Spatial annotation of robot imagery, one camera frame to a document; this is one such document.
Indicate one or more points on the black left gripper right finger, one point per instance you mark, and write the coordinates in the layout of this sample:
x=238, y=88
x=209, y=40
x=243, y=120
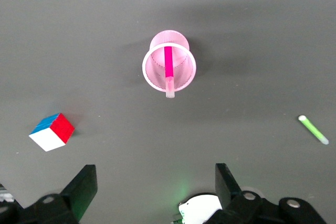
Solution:
x=231, y=197

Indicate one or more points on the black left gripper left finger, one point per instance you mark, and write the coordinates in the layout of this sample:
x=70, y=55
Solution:
x=78, y=195

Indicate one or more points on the pink marker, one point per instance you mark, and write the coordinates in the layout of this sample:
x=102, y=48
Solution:
x=168, y=64

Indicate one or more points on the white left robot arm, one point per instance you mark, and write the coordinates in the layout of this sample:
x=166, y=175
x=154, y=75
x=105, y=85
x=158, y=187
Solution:
x=199, y=208

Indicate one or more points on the rubik's cube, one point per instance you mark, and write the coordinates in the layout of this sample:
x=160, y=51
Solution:
x=56, y=132

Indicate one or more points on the green marker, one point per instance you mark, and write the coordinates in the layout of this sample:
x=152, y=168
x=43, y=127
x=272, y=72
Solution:
x=312, y=129

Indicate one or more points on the pink cup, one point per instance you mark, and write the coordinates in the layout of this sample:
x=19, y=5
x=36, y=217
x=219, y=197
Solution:
x=157, y=69

